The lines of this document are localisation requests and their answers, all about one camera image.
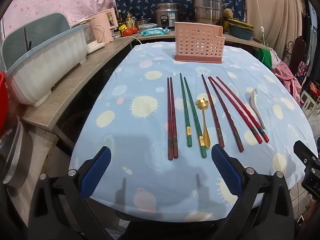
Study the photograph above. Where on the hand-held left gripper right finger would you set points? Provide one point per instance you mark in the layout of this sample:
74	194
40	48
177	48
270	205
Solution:
226	170

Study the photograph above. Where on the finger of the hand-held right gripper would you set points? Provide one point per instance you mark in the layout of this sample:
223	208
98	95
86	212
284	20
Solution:
303	152

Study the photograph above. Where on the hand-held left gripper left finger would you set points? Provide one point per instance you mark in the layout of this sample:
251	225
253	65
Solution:
96	172

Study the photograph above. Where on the gold flower spoon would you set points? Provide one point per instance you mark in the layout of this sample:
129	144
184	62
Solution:
205	132

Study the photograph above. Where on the bright red chopstick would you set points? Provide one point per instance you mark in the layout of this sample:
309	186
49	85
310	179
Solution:
237	113
243	111

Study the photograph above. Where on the brown chopstick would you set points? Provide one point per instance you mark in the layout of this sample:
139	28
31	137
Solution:
212	110
225	112

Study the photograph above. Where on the green chopstick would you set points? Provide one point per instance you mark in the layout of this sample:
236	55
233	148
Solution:
185	110
194	115

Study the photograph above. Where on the white ceramic spoon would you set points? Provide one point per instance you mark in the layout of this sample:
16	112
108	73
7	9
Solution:
257	105

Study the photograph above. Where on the dark red chopstick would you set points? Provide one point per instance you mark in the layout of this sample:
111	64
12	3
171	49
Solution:
173	115
169	120

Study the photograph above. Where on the pink perforated utensil basket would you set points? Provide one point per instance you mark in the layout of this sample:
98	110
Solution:
197	42

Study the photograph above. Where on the white metal rack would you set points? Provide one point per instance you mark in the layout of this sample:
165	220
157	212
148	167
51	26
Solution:
308	102

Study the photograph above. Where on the light blue printed tablecloth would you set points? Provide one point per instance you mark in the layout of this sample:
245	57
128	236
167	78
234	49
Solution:
140	142

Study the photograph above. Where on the pink printed clothes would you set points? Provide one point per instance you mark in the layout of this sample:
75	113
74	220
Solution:
287	77

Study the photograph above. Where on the clear plastic container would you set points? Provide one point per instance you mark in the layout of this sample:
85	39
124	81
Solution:
12	155

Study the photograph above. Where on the grey wooden side counter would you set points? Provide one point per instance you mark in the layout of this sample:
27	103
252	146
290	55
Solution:
82	75

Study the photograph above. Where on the green bag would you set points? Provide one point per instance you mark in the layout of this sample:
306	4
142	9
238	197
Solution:
265	57

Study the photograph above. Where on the dark wooden chair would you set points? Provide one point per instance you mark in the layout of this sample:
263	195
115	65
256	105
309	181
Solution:
298	50

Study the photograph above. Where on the hanging dark clothes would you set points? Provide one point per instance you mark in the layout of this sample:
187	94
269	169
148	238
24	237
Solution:
312	35

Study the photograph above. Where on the red plastic basin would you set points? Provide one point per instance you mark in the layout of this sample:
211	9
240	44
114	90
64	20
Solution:
2	100

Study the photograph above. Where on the white dish drainer with lid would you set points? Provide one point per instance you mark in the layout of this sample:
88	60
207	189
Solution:
50	62

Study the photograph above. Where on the white appliance with clear jug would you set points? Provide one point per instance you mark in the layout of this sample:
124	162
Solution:
93	47

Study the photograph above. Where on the pale back counter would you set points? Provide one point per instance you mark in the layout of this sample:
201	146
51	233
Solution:
240	42

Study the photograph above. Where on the blue basin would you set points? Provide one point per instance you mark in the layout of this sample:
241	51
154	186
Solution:
241	33

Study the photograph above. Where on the beige curtain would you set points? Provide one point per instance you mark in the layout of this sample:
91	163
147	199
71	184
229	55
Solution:
275	12

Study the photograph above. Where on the yellow basin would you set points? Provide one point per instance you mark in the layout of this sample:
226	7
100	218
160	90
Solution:
240	23

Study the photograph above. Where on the red tomato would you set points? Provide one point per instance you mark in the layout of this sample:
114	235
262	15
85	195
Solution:
127	32
135	29

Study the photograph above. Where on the yellow packet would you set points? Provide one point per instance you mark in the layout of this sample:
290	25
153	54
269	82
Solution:
123	30

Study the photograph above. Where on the pink kitchen appliance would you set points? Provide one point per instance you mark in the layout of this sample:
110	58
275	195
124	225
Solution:
106	25

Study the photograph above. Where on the blue wet wipes packet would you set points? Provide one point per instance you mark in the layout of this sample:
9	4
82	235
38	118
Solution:
155	31

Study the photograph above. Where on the clear food container blue lid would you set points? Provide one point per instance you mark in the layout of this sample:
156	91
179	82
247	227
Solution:
147	26

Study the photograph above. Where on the oil bottle with yellow label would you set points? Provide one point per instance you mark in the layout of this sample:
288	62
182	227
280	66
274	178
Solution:
129	21

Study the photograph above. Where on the dark sauce bottle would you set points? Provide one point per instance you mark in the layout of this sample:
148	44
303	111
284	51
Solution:
120	18

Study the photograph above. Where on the brown loofah sponge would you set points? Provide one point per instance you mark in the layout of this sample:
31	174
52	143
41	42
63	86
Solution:
227	13

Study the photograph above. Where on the small pot with lid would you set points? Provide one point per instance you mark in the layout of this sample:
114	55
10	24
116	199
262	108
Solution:
142	21

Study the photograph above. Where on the steel steamer pot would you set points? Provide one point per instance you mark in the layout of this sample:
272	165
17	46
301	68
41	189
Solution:
207	7

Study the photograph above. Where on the steel rice cooker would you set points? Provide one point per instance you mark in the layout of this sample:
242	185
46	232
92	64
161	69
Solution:
166	15

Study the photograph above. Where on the pink printed curtain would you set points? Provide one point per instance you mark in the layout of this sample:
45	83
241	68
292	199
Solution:
62	0

